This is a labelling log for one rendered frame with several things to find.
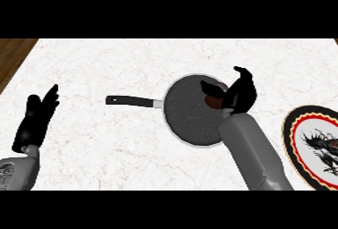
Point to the black-rimmed plate with bird print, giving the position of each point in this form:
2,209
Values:
318,146

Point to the dark grey frying pan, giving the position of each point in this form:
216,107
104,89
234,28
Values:
191,110

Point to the brown cupcake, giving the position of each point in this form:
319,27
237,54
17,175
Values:
214,100

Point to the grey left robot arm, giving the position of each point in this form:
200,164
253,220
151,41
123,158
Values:
20,170

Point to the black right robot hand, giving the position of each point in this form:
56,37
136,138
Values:
241,96

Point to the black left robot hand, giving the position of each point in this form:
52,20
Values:
34,122

